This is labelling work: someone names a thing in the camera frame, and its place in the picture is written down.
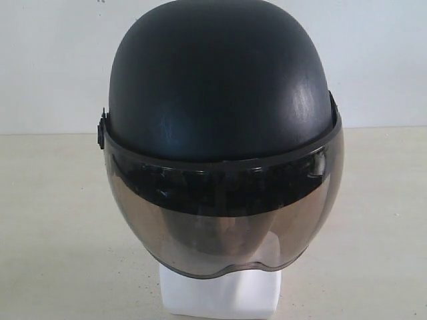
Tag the black helmet with tinted visor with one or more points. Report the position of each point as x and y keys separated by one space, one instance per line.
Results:
x=223 y=145

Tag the white mannequin head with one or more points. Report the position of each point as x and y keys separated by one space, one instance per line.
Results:
x=249 y=294

